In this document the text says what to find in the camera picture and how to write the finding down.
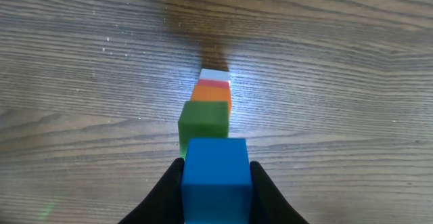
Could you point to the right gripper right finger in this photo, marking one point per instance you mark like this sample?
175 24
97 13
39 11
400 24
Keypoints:
270 203

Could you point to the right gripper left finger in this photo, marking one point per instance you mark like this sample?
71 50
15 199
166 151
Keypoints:
159 200

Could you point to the blue cube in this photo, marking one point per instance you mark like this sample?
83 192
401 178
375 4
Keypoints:
216 176

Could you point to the green cube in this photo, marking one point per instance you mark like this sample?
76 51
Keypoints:
203 120

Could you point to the orange cube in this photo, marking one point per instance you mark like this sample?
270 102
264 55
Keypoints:
211 93

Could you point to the red cube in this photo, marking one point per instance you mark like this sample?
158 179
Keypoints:
213 83

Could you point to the white cube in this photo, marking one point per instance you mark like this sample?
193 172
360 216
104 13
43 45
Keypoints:
215 74

